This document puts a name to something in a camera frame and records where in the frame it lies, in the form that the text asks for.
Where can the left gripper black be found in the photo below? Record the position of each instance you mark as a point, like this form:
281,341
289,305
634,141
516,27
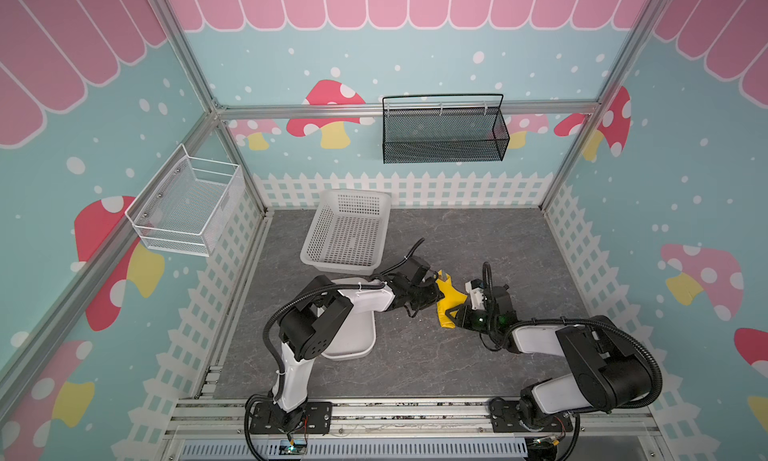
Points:
434,294

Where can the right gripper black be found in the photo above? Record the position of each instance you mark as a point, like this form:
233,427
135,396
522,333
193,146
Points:
465,308

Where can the yellow paper napkin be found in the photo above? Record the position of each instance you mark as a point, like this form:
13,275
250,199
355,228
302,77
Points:
451,298

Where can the white perforated plastic basket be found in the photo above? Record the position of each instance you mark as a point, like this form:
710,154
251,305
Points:
348,232

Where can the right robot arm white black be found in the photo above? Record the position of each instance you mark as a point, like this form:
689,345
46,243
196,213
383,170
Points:
608,368

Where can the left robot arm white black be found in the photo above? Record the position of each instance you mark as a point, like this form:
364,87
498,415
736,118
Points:
325,310

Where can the white plastic tray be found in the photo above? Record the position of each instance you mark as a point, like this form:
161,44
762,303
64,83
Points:
357,335

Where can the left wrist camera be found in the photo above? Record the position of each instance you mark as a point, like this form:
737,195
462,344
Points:
414,270

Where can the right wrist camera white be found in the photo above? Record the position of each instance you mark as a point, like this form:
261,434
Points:
476,293

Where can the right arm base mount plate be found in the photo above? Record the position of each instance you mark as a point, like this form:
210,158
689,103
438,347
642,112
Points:
521,416

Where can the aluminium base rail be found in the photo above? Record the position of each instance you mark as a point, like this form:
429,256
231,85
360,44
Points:
387,418

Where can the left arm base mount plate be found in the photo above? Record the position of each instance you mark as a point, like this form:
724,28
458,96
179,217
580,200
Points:
310,417

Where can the black mesh wall basket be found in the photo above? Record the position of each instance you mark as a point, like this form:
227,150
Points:
442,128

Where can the white wire wall basket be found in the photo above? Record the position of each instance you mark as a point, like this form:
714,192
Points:
186,206

